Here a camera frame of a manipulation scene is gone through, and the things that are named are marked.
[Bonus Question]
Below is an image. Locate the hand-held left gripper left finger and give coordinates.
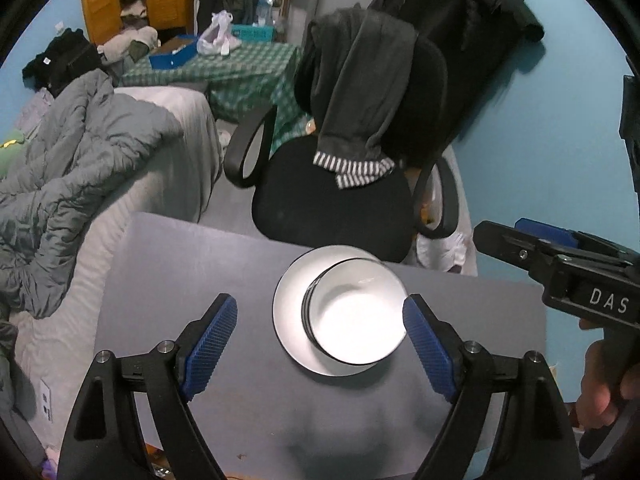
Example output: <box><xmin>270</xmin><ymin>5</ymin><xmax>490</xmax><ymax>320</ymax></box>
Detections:
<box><xmin>57</xmin><ymin>293</ymin><xmax>238</xmax><ymax>480</ymax></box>

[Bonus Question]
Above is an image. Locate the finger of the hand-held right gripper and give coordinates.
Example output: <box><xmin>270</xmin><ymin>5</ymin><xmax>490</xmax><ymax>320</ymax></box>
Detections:
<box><xmin>514</xmin><ymin>217</ymin><xmax>640</xmax><ymax>265</ymax></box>
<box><xmin>472</xmin><ymin>220</ymin><xmax>558</xmax><ymax>288</ymax></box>

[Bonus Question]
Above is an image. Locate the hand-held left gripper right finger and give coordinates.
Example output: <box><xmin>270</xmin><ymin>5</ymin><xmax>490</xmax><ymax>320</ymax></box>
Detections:
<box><xmin>402</xmin><ymin>293</ymin><xmax>583</xmax><ymax>480</ymax></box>

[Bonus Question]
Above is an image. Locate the white bowl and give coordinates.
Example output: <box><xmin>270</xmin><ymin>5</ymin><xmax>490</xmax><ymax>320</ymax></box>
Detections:
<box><xmin>303</xmin><ymin>272</ymin><xmax>321</xmax><ymax>347</ymax></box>
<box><xmin>306</xmin><ymin>257</ymin><xmax>408</xmax><ymax>365</ymax></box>
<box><xmin>301</xmin><ymin>280</ymin><xmax>316</xmax><ymax>349</ymax></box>

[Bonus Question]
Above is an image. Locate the white plate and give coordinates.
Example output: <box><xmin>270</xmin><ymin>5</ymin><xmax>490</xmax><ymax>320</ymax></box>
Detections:
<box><xmin>272</xmin><ymin>245</ymin><xmax>408</xmax><ymax>377</ymax></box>

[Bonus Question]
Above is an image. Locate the person's right hand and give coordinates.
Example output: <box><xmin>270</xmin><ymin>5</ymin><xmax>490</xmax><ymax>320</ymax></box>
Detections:
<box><xmin>574</xmin><ymin>317</ymin><xmax>631</xmax><ymax>433</ymax></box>

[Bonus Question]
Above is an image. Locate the white trash bag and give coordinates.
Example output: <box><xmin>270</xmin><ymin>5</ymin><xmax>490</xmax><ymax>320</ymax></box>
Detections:
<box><xmin>416</xmin><ymin>160</ymin><xmax>468</xmax><ymax>271</ymax></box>

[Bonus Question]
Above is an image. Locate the black office chair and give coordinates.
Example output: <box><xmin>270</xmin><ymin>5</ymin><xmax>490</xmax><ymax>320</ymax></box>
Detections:
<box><xmin>223</xmin><ymin>7</ymin><xmax>461</xmax><ymax>263</ymax></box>

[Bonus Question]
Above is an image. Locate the white bed mattress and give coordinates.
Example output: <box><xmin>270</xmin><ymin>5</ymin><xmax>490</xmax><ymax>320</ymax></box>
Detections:
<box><xmin>10</xmin><ymin>85</ymin><xmax>223</xmax><ymax>453</ymax></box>

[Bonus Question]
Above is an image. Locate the grey hooded sweater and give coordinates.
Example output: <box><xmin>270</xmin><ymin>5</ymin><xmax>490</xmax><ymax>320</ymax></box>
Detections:
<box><xmin>302</xmin><ymin>7</ymin><xmax>420</xmax><ymax>191</ymax></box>

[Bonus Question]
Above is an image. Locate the black hanging coat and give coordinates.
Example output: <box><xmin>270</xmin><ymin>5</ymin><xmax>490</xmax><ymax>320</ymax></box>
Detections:
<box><xmin>370</xmin><ymin>0</ymin><xmax>546</xmax><ymax>146</ymax></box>

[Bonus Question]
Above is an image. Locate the grey comforter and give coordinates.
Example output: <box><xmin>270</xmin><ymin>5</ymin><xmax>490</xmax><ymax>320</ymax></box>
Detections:
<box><xmin>0</xmin><ymin>67</ymin><xmax>185</xmax><ymax>318</ymax></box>

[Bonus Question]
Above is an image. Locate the green pillow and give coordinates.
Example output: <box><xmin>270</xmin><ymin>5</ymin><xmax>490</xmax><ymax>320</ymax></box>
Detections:
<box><xmin>0</xmin><ymin>130</ymin><xmax>26</xmax><ymax>176</ymax></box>

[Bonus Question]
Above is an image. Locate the green checkered tablecloth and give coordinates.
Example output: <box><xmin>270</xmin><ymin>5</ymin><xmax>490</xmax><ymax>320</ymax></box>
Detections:
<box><xmin>120</xmin><ymin>40</ymin><xmax>313</xmax><ymax>146</ymax></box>

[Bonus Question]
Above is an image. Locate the blue box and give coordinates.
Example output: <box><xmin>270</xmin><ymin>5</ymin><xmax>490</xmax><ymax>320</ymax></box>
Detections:
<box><xmin>149</xmin><ymin>35</ymin><xmax>201</xmax><ymax>70</ymax></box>

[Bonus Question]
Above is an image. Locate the white plastic bag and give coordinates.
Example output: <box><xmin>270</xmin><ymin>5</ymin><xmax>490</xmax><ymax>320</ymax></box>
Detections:
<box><xmin>196</xmin><ymin>10</ymin><xmax>243</xmax><ymax>57</ymax></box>

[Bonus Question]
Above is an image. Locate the teal basket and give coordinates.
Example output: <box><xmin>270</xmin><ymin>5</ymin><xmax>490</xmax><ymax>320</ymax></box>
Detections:
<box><xmin>230</xmin><ymin>24</ymin><xmax>276</xmax><ymax>43</ymax></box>

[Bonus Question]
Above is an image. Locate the beige clothes pile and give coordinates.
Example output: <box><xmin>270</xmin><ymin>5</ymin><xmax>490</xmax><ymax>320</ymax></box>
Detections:
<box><xmin>97</xmin><ymin>25</ymin><xmax>161</xmax><ymax>63</ymax></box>

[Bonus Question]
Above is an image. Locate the black clothes pile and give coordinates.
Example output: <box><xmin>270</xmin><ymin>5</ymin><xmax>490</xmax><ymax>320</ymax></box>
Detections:
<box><xmin>21</xmin><ymin>27</ymin><xmax>103</xmax><ymax>96</ymax></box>

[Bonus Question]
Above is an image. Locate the wooden wardrobe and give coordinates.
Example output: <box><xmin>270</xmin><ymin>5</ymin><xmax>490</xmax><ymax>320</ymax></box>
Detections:
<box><xmin>79</xmin><ymin>0</ymin><xmax>201</xmax><ymax>46</ymax></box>

